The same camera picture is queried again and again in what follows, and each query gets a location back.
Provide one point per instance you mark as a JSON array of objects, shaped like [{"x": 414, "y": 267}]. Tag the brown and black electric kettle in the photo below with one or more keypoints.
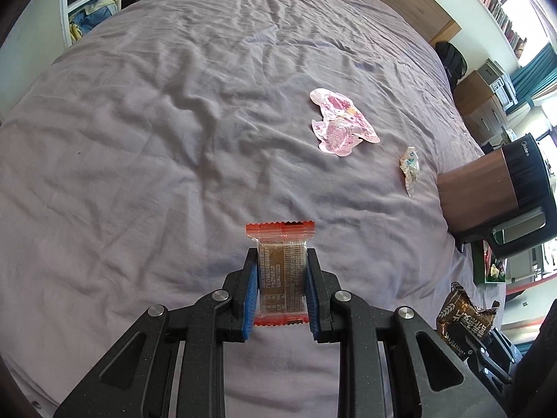
[{"x": 474, "y": 191}]

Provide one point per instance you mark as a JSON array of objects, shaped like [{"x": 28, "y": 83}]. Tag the red pole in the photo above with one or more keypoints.
[{"x": 531, "y": 286}]

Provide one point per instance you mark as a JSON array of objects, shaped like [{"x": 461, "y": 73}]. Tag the wooden nightstand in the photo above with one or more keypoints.
[{"x": 476, "y": 104}]

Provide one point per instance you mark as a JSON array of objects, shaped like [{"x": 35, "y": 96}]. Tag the pink snack packet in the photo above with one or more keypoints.
[{"x": 339, "y": 126}]

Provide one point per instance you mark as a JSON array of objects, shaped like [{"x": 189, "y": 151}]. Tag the row of books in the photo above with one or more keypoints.
[{"x": 491, "y": 2}]

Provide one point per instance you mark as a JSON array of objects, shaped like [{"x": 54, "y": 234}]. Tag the small brown bar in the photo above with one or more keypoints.
[{"x": 280, "y": 261}]

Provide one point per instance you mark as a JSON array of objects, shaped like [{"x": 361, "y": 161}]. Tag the small white candy wrapper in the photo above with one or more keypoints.
[{"x": 409, "y": 167}]

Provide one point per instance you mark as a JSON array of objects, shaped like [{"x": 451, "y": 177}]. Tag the teal curtain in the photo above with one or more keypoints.
[{"x": 533, "y": 74}]

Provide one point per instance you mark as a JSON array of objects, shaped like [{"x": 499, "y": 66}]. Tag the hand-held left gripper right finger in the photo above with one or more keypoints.
[{"x": 312, "y": 300}]

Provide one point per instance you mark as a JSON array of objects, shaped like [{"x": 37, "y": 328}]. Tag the green tray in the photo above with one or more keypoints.
[{"x": 480, "y": 270}]

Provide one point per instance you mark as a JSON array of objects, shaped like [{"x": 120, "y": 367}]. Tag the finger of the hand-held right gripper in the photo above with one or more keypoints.
[
  {"x": 487, "y": 361},
  {"x": 502, "y": 344}
]

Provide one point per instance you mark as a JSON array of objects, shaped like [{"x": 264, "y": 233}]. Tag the grey printer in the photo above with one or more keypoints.
[{"x": 498, "y": 80}]

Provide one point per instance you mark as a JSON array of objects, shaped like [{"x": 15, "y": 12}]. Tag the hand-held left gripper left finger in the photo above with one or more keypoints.
[{"x": 250, "y": 296}]

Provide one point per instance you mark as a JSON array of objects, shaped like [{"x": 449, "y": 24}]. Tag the black backpack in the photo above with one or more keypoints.
[{"x": 452, "y": 63}]

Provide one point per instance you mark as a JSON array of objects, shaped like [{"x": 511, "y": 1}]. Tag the blue and yellow clothes pile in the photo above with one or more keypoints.
[{"x": 93, "y": 13}]

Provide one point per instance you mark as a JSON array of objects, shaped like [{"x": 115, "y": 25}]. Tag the white wardrobe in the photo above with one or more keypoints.
[{"x": 63, "y": 8}]

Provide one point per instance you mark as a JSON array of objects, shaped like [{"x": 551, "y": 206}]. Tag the dark brown snack bag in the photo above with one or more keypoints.
[{"x": 461, "y": 318}]

